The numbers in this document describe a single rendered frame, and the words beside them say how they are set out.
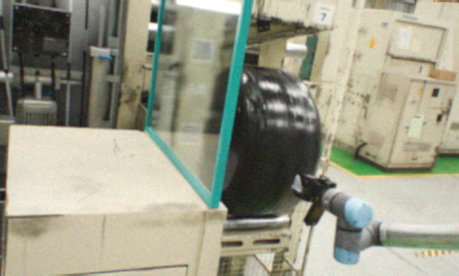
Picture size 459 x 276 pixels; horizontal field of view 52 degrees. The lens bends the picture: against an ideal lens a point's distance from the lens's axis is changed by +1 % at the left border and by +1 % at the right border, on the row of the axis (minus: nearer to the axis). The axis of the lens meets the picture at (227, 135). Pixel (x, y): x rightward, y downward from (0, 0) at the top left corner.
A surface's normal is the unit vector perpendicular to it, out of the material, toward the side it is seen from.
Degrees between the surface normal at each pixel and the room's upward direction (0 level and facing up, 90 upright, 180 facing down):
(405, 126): 90
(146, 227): 90
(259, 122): 69
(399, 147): 90
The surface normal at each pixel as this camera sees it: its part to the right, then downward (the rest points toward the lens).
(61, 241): 0.39, 0.29
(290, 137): 0.42, -0.04
